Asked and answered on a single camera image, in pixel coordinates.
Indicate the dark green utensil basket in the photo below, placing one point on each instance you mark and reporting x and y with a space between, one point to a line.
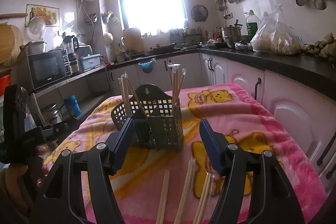
158 121

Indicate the green oil bottle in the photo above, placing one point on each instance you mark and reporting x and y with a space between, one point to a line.
252 23

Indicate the wrapped chopstick pair on blanket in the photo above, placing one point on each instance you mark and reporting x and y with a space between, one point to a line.
206 192

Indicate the plastic bag of food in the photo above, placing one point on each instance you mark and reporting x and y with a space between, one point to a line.
274 36

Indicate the grey storage box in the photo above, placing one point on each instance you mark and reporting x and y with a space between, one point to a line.
89 62

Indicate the bare wooden chopstick pair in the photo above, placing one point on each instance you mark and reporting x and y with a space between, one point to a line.
186 190

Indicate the blue hanging basin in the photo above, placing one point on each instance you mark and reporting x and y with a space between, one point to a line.
147 66

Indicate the wall fan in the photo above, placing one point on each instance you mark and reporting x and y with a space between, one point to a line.
199 13

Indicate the pink bear blanket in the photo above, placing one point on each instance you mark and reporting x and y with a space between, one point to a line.
230 110

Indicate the black microwave oven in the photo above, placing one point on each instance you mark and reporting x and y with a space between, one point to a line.
47 68

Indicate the steel cooking pot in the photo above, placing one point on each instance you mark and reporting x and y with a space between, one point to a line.
232 34

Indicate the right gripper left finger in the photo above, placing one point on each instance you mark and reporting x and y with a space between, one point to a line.
60 199

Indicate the blue tin can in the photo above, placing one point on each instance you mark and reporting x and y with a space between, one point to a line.
72 106

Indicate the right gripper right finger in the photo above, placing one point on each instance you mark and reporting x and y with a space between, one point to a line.
273 199

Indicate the fruit picture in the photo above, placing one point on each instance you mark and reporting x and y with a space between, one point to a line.
49 14

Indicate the left hand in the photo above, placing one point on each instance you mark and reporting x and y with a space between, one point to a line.
16 202

